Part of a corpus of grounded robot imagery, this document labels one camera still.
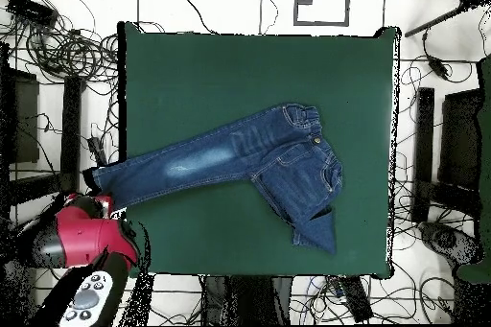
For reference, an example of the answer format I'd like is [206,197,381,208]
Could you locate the blue denim jeans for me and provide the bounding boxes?
[90,102,344,256]

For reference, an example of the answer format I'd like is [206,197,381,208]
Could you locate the dark flat panel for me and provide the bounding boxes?
[437,87,483,192]
[0,67,40,165]

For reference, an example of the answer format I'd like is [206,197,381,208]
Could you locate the dark green table cloth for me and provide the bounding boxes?
[116,21,402,280]

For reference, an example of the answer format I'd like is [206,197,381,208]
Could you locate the long black power strip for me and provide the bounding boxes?
[339,275,374,323]

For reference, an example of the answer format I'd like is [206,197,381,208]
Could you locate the black stand bar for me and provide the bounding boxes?
[410,86,435,223]
[59,75,84,194]

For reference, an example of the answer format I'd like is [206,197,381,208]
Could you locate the small black power adapter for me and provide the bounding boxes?
[426,55,451,80]

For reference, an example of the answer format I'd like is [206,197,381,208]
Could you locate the grey stand base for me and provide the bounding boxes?
[417,221,484,267]
[0,222,39,326]

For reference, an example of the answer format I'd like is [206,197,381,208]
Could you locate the black stand with rod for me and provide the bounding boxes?
[404,0,491,38]

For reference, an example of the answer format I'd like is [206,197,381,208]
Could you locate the black adapter box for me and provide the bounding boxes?
[6,0,59,30]

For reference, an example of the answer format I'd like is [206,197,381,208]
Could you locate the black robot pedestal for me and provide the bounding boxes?
[200,275,294,326]

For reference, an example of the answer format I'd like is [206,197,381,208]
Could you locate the grey floor hatch frame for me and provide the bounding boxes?
[293,0,351,28]

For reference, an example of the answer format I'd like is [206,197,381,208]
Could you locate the coil of black cables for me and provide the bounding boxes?
[26,29,119,83]

